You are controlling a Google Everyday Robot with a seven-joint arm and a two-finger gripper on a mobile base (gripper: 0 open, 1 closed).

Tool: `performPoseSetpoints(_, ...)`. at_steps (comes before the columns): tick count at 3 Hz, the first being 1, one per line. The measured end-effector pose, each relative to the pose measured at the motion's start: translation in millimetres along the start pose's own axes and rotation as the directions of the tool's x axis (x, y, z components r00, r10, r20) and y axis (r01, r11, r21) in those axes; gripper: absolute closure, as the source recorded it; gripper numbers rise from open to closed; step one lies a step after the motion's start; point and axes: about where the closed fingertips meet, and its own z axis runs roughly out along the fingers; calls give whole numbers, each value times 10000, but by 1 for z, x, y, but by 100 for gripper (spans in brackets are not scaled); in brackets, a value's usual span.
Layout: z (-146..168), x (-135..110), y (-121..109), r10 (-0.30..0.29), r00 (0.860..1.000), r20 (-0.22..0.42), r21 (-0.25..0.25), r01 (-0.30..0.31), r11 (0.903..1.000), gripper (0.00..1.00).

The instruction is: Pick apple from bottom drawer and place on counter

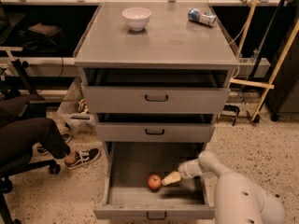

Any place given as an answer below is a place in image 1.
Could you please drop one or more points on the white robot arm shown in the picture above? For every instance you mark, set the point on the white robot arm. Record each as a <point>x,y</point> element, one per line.
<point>237,199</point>

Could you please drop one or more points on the white ceramic bowl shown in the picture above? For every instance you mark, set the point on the white ceramic bowl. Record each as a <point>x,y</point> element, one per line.
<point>136,18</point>

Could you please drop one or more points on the grey top drawer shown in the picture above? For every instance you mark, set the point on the grey top drawer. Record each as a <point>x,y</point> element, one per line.
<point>120,90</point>

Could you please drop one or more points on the grey drawer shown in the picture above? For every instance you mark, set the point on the grey drawer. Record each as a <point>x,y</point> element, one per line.
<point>127,195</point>
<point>120,90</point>
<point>187,128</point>

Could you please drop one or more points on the black floor clamp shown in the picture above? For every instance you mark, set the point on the black floor clamp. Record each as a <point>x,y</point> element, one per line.
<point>231,111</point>

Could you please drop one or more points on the grey bottom drawer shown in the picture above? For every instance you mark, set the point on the grey bottom drawer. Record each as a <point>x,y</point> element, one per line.
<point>127,195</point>

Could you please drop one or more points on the red apple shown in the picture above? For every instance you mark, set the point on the red apple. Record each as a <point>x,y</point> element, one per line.
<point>154,182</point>

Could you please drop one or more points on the seated person dark trousers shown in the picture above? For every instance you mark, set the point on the seated person dark trousers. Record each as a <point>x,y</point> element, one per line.
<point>20,134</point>

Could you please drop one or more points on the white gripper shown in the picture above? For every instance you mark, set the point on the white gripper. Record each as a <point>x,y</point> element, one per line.
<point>188,170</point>

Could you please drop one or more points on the grey middle drawer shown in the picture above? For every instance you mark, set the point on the grey middle drawer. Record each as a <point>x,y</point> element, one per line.
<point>187,128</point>

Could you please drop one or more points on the grey metal drawer cabinet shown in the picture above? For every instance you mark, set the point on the grey metal drawer cabinet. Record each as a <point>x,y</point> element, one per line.
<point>169,41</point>

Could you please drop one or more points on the black white sneaker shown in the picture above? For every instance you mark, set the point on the black white sneaker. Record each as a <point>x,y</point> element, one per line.
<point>81,158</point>

